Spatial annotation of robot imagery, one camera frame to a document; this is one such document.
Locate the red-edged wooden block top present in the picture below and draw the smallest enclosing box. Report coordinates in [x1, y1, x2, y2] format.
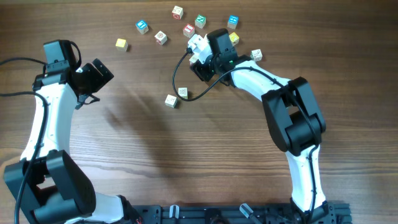
[172, 6, 183, 20]

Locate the red I block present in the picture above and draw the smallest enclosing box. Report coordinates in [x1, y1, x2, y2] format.
[183, 24, 195, 39]

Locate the wooden block yellow side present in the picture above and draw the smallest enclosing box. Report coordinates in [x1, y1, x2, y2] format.
[178, 87, 188, 100]

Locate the blue block left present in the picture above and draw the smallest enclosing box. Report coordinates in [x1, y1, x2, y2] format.
[136, 20, 149, 34]

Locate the plain wooden block blue side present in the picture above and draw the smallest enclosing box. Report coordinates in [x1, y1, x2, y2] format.
[165, 95, 177, 108]

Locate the yellow block left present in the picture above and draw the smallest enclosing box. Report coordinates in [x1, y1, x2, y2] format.
[115, 39, 129, 52]

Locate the wooden block red drawing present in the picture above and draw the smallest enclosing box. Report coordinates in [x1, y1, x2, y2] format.
[154, 30, 168, 45]

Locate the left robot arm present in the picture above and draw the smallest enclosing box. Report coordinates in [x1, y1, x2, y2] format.
[4, 40, 143, 223]

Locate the white block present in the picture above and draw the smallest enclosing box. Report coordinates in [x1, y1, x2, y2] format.
[251, 49, 262, 62]

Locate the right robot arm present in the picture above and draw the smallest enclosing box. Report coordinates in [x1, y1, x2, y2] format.
[187, 29, 326, 223]

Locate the green Z block upper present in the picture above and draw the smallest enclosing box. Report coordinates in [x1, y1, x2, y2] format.
[195, 14, 206, 29]

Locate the wooden block red triangle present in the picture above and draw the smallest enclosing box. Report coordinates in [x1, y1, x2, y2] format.
[189, 55, 198, 65]

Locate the blue block right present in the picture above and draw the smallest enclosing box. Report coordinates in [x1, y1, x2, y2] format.
[227, 15, 239, 29]

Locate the yellow block right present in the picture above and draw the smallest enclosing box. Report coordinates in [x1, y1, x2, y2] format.
[229, 32, 240, 46]

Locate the right black cable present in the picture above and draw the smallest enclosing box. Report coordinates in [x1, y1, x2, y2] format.
[172, 51, 321, 218]

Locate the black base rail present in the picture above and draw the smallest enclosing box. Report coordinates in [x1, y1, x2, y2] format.
[133, 202, 353, 224]

